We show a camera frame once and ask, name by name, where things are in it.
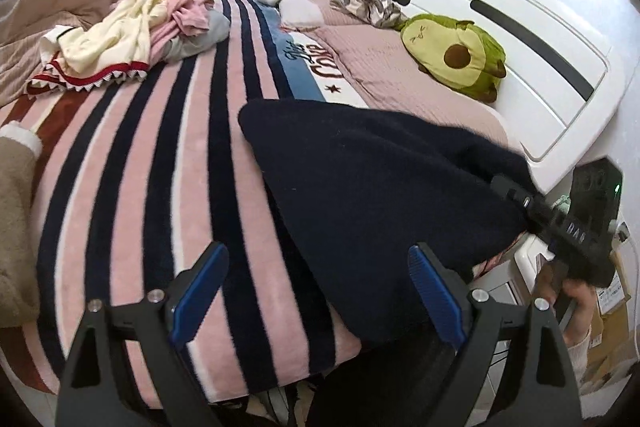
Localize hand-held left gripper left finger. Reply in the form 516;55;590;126
54;241;231;427

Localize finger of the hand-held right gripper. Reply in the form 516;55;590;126
490;174;556;235

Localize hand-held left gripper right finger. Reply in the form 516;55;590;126
407;243;583;427

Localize navy planet print sweater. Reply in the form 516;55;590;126
237;99;538;348

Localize person's right forearm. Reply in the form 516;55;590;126
562;324;595;390

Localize person's right hand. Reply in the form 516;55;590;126
535;257;598;339

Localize white nightstand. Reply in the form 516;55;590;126
477;232;556;323

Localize cardboard box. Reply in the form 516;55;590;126
582;252;640;390

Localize pink navy striped blanket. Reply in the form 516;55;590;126
0;0;363;410

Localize green avocado plush toy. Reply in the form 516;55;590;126
400;14;507;102

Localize pink quilted pillow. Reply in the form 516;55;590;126
280;0;508;148

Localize beige fleece garment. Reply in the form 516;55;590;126
0;121;43;330

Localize grey leaf patterned cloth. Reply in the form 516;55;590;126
332;0;408;29

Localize red zigzag trimmed garment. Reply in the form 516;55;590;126
25;57;151;96

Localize grey garment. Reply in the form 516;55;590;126
162;9;231;62

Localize cream garment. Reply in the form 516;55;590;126
42;0;171;75

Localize pink garment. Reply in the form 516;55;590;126
150;0;213;62

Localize pink grey folded duvet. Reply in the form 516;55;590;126
0;0;117;108

